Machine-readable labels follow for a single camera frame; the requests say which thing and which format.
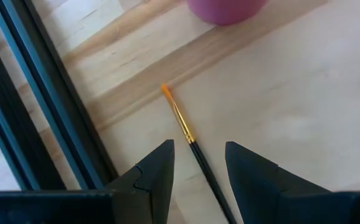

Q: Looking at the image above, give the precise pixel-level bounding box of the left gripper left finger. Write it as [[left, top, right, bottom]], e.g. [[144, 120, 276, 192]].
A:
[[105, 139, 175, 224]]

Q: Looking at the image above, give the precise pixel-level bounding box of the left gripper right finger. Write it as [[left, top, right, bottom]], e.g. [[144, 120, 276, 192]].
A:
[[225, 141, 335, 224]]

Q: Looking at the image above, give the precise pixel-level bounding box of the black-handled paintbrush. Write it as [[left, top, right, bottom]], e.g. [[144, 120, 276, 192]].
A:
[[160, 83, 237, 224]]

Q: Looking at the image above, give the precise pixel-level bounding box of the pink-red plastic cup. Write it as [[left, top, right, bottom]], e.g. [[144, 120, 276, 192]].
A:
[[186, 0, 268, 26]]

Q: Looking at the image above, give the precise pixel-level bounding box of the black aluminium table frame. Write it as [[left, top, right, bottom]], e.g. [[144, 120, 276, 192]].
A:
[[0, 0, 118, 191]]

